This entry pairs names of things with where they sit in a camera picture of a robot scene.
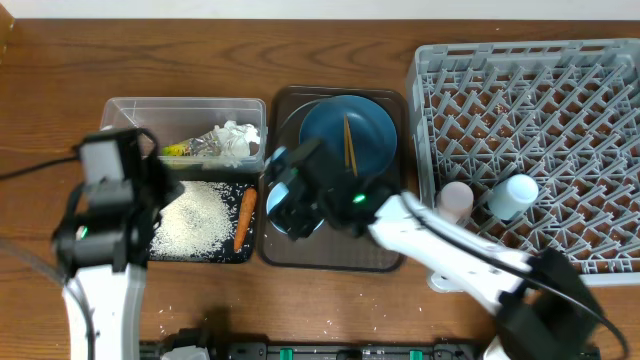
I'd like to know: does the light blue bowl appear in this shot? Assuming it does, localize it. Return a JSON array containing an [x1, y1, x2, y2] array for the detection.
[[264, 140, 326, 240]]

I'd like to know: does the orange carrot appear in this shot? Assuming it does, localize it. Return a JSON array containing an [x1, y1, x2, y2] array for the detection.
[[234, 187, 258, 252]]

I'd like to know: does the white rice heap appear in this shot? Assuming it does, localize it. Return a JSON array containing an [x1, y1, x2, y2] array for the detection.
[[151, 181, 242, 261]]

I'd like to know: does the white tissue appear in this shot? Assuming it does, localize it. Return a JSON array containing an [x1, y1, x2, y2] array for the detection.
[[213, 120, 261, 167]]

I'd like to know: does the pink cup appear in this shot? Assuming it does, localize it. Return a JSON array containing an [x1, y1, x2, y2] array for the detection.
[[436, 181, 474, 223]]

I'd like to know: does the light blue cup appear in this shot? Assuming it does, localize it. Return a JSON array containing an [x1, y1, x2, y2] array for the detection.
[[487, 174, 539, 220]]

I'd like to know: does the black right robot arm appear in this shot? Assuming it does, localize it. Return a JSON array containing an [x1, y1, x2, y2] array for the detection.
[[264, 140, 606, 360]]

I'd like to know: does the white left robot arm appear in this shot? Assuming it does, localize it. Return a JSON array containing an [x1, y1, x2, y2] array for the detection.
[[52, 128, 184, 359]]

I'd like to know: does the grey dishwasher rack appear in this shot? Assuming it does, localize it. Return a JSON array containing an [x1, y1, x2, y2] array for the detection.
[[406, 38, 639, 287]]

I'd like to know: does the wooden chopstick right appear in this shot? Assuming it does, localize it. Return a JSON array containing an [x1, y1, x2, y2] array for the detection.
[[349, 123, 358, 176]]

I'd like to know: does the black plastic tray bin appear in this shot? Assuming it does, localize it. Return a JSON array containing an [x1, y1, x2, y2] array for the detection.
[[150, 170, 258, 264]]

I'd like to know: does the clear plastic bin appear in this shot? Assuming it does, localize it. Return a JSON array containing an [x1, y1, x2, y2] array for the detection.
[[100, 97, 268, 173]]

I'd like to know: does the dark blue plate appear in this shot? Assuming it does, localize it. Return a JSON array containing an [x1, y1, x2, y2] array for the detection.
[[299, 95, 398, 176]]

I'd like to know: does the brown serving tray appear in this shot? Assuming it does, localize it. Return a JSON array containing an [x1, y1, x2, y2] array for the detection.
[[259, 85, 410, 273]]

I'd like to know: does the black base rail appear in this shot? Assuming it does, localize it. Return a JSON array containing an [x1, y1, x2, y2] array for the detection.
[[139, 329, 482, 360]]

